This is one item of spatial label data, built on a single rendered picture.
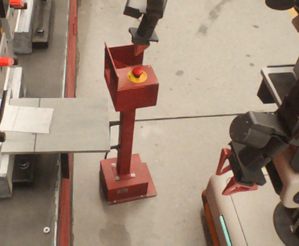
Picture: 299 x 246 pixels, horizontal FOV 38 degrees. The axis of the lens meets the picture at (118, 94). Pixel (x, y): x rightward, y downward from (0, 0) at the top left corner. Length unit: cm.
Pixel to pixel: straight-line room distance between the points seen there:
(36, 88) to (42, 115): 27
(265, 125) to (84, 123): 46
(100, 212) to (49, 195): 99
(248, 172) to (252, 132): 12
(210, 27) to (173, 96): 78
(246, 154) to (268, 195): 101
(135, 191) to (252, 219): 56
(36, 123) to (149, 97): 59
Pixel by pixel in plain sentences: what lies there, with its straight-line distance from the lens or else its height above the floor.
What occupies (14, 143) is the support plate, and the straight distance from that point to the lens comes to 110.
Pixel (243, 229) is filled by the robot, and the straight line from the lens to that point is 186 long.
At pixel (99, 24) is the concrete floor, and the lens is 313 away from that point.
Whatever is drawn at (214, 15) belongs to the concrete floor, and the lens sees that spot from 335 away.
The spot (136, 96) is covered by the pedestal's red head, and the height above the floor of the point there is 73.
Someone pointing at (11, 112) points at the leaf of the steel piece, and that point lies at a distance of 117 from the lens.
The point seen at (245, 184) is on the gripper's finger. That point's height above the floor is 106.
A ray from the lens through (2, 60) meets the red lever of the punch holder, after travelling 84.
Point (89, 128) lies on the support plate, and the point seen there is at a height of 100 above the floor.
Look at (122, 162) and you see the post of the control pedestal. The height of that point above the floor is 23.
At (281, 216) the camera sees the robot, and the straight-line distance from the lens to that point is 195.
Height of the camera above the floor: 185
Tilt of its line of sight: 45 degrees down
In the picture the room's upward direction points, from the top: 3 degrees clockwise
